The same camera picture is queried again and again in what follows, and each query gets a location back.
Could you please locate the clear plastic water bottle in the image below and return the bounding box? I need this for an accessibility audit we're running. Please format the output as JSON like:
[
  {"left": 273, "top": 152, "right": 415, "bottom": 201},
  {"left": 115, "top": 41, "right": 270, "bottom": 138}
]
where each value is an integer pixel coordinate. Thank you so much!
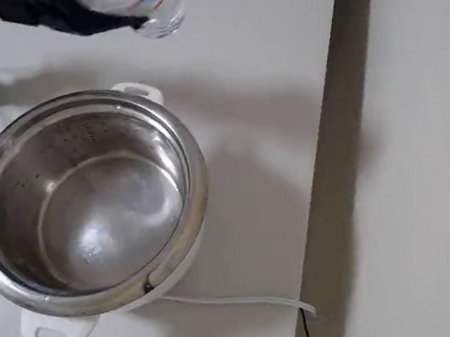
[{"left": 72, "top": 0, "right": 189, "bottom": 50}]

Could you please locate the white rice cooker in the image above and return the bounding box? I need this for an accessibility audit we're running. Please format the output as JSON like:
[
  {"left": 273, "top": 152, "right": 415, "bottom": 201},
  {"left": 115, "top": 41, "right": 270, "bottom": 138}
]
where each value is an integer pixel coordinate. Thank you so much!
[{"left": 0, "top": 73, "right": 229, "bottom": 337}]

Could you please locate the steel inner pot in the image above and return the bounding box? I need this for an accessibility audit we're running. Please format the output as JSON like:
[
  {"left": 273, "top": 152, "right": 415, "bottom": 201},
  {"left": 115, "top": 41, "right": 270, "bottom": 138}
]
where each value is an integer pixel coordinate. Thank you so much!
[{"left": 0, "top": 77, "right": 224, "bottom": 329}]

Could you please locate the white power cord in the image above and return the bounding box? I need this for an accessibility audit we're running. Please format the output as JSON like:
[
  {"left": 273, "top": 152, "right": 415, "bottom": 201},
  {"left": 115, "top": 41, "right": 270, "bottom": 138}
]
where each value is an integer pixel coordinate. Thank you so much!
[{"left": 157, "top": 274, "right": 319, "bottom": 335}]

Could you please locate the thin black cable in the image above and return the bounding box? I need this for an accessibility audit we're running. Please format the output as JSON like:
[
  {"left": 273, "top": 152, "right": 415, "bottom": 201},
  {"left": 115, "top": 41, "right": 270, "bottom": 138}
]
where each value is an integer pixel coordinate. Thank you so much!
[{"left": 297, "top": 305, "right": 317, "bottom": 337}]

